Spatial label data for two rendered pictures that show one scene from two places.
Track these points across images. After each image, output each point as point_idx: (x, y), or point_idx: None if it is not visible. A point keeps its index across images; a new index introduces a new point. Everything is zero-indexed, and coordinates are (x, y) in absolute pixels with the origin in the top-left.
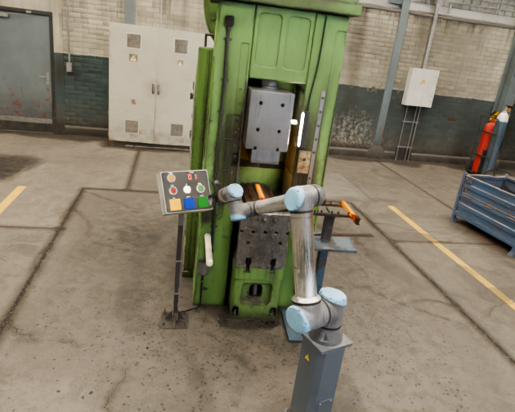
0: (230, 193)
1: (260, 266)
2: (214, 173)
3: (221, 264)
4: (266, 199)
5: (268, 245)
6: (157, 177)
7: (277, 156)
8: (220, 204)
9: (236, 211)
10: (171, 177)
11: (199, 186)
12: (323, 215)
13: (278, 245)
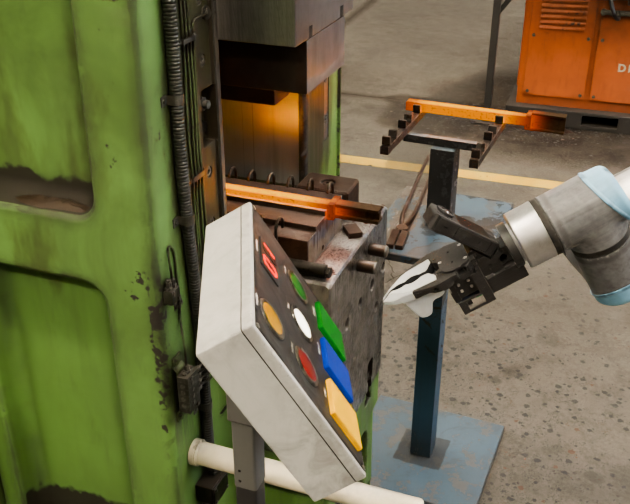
0: None
1: (357, 405)
2: (184, 210)
3: (229, 497)
4: None
5: (364, 333)
6: (218, 363)
7: (342, 36)
8: (507, 285)
9: None
10: (274, 317)
11: (295, 284)
12: (485, 155)
13: (374, 315)
